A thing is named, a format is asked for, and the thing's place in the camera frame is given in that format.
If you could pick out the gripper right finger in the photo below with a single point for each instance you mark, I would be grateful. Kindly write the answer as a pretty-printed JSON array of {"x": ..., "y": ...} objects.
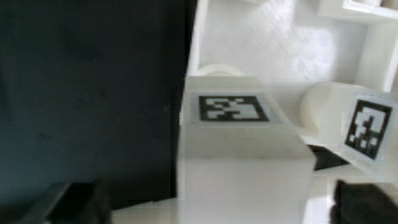
[{"x": 362, "y": 205}]

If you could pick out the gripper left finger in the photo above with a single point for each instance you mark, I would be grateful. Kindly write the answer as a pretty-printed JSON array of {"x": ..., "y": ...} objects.
[{"x": 73, "y": 204}]

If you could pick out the white chair leg with tag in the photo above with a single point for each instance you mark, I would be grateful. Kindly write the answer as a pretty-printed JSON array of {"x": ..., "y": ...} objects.
[{"x": 348, "y": 116}]

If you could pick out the white chair seat part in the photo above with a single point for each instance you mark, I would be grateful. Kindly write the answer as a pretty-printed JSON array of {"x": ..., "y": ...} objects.
[{"x": 298, "y": 41}]

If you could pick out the white U-shaped fence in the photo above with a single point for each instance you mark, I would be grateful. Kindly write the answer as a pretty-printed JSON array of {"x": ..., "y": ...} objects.
[{"x": 275, "y": 211}]

